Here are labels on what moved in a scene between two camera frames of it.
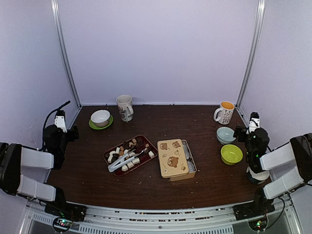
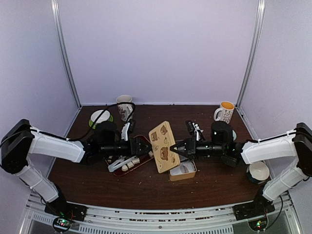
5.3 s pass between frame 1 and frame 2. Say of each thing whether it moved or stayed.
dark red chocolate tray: stayed
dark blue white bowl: stayed
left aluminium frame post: stayed
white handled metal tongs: stayed
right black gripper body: moved
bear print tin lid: moved
